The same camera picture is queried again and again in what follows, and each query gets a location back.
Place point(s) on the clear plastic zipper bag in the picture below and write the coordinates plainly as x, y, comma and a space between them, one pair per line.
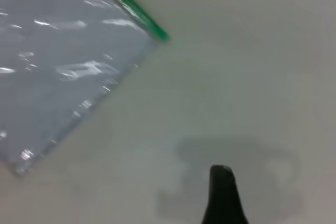
65, 51

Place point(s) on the white paper sheet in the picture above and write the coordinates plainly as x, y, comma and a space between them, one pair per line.
52, 90

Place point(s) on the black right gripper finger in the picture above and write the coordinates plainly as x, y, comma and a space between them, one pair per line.
223, 197

